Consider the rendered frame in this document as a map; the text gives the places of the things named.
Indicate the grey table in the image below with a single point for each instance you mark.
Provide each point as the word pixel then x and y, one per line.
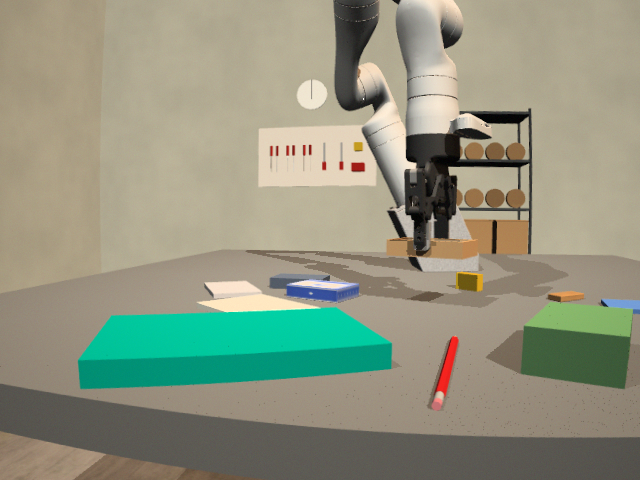
pixel 300 405

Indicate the white wall clock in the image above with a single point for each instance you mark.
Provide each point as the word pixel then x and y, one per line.
pixel 306 95

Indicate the red pencil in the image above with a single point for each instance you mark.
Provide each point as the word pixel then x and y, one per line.
pixel 446 370

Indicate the cream paper pad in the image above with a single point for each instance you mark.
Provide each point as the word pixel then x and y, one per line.
pixel 250 303

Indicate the small red screwdriver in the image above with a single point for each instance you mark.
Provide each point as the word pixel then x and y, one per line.
pixel 287 150
pixel 309 150
pixel 276 151
pixel 292 150
pixel 304 150
pixel 272 151

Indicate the pale white pad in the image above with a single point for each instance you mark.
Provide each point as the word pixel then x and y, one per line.
pixel 231 288

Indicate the orange wooden domino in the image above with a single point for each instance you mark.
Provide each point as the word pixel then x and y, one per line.
pixel 566 296

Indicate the blue white card box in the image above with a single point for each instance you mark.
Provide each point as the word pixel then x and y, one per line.
pixel 322 291

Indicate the black shelf unit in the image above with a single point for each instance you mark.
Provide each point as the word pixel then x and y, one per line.
pixel 529 175

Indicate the teal green book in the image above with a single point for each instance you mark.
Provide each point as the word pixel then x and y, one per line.
pixel 225 345

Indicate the yellow block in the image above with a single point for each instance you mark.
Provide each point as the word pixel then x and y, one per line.
pixel 469 281

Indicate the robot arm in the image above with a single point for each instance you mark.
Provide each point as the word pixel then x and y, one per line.
pixel 430 75

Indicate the blue flat pad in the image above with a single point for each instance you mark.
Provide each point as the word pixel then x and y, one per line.
pixel 622 304

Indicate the cream tool pegboard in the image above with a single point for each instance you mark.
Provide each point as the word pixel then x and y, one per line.
pixel 315 180

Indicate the slate grey book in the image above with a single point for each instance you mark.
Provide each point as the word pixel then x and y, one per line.
pixel 287 280

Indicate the brown roll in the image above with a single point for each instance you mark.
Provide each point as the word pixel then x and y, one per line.
pixel 475 151
pixel 515 198
pixel 494 198
pixel 515 151
pixel 494 151
pixel 473 198

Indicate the small red rectangular tool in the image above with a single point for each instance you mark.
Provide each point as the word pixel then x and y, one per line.
pixel 358 167

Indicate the brown cardboard box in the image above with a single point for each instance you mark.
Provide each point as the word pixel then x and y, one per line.
pixel 512 237
pixel 482 232

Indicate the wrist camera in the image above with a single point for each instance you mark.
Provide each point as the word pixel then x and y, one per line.
pixel 472 127

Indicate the covered wooden puzzle box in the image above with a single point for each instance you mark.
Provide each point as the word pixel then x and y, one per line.
pixel 457 250

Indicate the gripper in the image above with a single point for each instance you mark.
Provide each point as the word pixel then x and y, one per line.
pixel 430 150

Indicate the green block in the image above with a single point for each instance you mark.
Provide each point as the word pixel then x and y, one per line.
pixel 575 345

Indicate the long grey red tool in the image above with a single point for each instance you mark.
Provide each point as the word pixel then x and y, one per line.
pixel 341 164
pixel 324 165

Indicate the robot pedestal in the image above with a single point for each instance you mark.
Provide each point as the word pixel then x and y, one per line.
pixel 450 264

